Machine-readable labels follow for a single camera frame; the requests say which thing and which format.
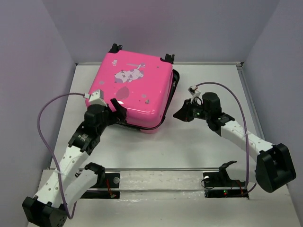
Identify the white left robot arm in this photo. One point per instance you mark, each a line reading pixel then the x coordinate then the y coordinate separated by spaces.
pixel 55 202

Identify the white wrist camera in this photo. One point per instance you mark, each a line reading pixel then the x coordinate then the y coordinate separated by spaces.
pixel 96 97
pixel 193 90

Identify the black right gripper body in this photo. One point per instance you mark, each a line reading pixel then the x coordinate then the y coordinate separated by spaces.
pixel 197 111

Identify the pink hard-shell suitcase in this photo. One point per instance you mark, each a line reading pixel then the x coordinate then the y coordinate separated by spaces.
pixel 143 84

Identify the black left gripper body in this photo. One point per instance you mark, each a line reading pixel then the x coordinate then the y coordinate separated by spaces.
pixel 110 118

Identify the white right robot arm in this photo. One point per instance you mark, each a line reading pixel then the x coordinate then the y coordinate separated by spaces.
pixel 274 167

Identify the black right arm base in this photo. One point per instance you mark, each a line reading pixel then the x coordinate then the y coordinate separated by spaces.
pixel 220 185

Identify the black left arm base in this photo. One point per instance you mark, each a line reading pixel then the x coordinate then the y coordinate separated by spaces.
pixel 108 189

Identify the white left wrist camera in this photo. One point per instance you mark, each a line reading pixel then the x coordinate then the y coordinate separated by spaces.
pixel 96 97

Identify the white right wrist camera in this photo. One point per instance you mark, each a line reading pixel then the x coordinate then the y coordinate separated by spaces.
pixel 193 90

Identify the silver table rail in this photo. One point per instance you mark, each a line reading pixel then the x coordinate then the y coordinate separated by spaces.
pixel 163 169

